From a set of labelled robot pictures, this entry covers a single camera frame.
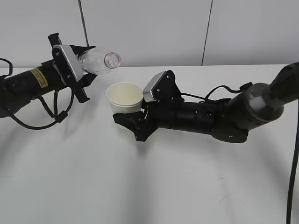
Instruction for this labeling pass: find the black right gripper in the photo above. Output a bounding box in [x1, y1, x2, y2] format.
[113, 98, 184, 141]

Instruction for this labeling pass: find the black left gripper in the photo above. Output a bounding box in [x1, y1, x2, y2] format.
[48, 33, 98, 103]

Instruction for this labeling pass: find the clear red-label water bottle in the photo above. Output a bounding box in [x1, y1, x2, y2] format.
[78, 48, 121, 75]

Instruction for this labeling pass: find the white paper cup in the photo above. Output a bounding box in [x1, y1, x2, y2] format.
[106, 82, 143, 115]

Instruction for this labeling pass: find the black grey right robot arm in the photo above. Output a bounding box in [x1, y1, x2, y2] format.
[113, 63, 299, 143]

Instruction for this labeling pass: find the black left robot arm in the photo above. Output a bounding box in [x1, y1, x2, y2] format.
[0, 33, 96, 118]

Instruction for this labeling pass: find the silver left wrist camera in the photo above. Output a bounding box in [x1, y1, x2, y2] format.
[53, 44, 84, 82]

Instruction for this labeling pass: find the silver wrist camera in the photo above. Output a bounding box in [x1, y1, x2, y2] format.
[142, 70, 181, 103]
[53, 44, 84, 82]

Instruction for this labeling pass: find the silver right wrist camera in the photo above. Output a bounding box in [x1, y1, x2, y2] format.
[142, 70, 181, 103]

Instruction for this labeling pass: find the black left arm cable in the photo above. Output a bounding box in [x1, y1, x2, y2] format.
[0, 58, 75, 130]

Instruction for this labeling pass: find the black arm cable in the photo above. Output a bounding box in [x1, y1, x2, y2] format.
[180, 85, 248, 102]
[0, 58, 75, 130]

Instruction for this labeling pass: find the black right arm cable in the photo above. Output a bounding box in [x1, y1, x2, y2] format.
[180, 85, 248, 102]

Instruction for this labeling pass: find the black hanging cable right edge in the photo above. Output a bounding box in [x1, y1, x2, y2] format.
[286, 121, 299, 224]

